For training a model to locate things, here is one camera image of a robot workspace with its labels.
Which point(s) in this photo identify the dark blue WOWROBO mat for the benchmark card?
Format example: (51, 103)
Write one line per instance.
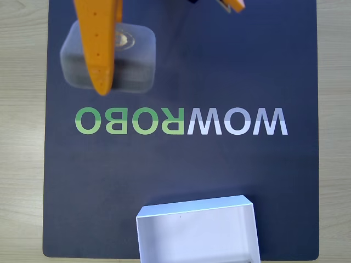
(192, 170)

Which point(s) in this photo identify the white cardboard box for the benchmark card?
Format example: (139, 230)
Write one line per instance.
(192, 238)

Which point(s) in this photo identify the orange camera mount with board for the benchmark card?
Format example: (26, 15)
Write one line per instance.
(235, 4)

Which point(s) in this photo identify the grey square case gold emblem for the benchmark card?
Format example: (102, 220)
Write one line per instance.
(137, 54)

